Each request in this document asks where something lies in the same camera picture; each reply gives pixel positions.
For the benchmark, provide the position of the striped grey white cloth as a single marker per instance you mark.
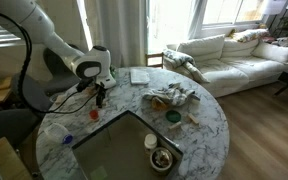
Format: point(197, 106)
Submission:
point(174, 95)

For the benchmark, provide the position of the grey patterned blanket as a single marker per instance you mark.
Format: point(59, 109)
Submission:
point(183, 64)

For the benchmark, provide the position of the white jar inside box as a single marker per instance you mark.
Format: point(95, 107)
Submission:
point(150, 143)

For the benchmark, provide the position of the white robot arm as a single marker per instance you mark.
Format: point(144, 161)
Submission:
point(26, 19)

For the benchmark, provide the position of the white folded paper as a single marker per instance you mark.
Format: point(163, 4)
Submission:
point(139, 76)

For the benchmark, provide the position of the white sofa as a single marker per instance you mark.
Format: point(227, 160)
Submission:
point(232, 66)

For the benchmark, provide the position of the orange yellow container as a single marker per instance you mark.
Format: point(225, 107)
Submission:
point(158, 104)

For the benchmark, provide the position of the green bottle red cap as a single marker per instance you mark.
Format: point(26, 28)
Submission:
point(113, 71)

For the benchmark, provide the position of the wooden block near lid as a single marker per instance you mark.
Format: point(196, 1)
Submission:
point(174, 126)

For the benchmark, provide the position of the grey office chair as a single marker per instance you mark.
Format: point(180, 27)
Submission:
point(17, 123)

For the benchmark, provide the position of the green round lid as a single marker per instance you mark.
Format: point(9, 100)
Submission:
point(173, 116)

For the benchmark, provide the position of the bowl inside box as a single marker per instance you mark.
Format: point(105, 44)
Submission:
point(161, 159)

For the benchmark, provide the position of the small red lid container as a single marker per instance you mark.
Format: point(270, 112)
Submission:
point(94, 116)

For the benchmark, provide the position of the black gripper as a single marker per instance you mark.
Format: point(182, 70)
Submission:
point(101, 93)

